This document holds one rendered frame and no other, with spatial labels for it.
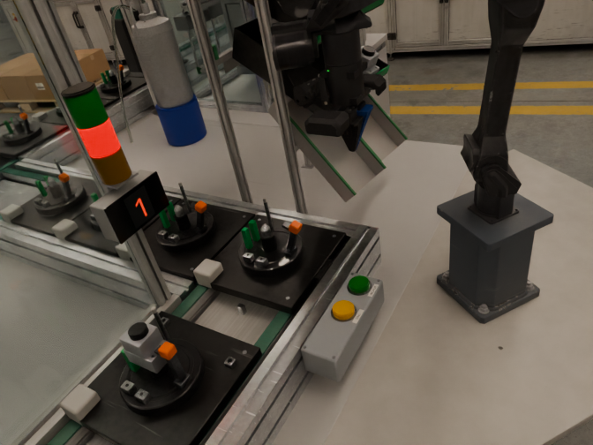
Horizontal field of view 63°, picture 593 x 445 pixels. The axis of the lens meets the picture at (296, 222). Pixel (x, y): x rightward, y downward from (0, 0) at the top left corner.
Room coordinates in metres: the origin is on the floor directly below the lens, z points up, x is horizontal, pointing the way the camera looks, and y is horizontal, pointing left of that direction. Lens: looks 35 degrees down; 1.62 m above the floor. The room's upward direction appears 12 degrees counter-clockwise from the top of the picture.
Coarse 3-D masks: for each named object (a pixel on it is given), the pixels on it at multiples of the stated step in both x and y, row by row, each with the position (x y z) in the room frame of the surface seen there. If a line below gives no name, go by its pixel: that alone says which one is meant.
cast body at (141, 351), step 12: (144, 324) 0.55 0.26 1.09; (132, 336) 0.53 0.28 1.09; (144, 336) 0.53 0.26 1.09; (156, 336) 0.54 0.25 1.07; (132, 348) 0.52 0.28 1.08; (144, 348) 0.52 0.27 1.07; (132, 360) 0.54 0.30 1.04; (144, 360) 0.52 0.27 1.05; (156, 360) 0.51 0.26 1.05; (156, 372) 0.51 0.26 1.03
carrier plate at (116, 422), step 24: (192, 336) 0.62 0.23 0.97; (216, 336) 0.61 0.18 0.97; (120, 360) 0.60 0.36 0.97; (216, 360) 0.56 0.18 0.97; (240, 360) 0.55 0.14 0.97; (96, 384) 0.56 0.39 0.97; (216, 384) 0.51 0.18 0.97; (240, 384) 0.51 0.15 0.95; (96, 408) 0.51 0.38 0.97; (120, 408) 0.50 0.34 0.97; (192, 408) 0.47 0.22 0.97; (216, 408) 0.46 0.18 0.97; (96, 432) 0.47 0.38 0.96; (120, 432) 0.46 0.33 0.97; (144, 432) 0.45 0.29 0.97; (168, 432) 0.44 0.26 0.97; (192, 432) 0.43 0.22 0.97
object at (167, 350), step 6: (168, 342) 0.52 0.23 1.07; (156, 348) 0.53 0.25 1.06; (162, 348) 0.51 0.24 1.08; (168, 348) 0.51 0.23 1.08; (174, 348) 0.51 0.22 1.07; (162, 354) 0.50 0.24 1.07; (168, 354) 0.50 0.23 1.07; (174, 354) 0.51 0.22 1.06; (168, 360) 0.51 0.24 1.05; (174, 360) 0.51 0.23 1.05; (174, 366) 0.50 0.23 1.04; (180, 366) 0.51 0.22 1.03; (174, 372) 0.50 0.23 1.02; (180, 372) 0.51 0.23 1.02; (180, 378) 0.50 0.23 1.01
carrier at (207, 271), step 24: (264, 216) 0.96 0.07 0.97; (240, 240) 0.88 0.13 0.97; (264, 240) 0.80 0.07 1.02; (288, 240) 0.82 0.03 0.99; (312, 240) 0.83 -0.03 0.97; (336, 240) 0.81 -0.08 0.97; (216, 264) 0.79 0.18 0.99; (240, 264) 0.80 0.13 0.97; (264, 264) 0.75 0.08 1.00; (288, 264) 0.75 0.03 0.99; (312, 264) 0.75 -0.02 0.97; (216, 288) 0.75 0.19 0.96; (240, 288) 0.73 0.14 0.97; (264, 288) 0.71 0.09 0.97; (288, 288) 0.70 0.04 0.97; (288, 312) 0.65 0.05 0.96
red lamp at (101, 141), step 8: (96, 128) 0.71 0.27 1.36; (104, 128) 0.72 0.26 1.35; (112, 128) 0.73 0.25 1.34; (80, 136) 0.72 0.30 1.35; (88, 136) 0.71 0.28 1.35; (96, 136) 0.71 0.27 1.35; (104, 136) 0.71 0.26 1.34; (112, 136) 0.72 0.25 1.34; (88, 144) 0.71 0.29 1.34; (96, 144) 0.71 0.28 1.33; (104, 144) 0.71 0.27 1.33; (112, 144) 0.72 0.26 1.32; (88, 152) 0.72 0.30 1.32; (96, 152) 0.71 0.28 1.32; (104, 152) 0.71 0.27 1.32; (112, 152) 0.71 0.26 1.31
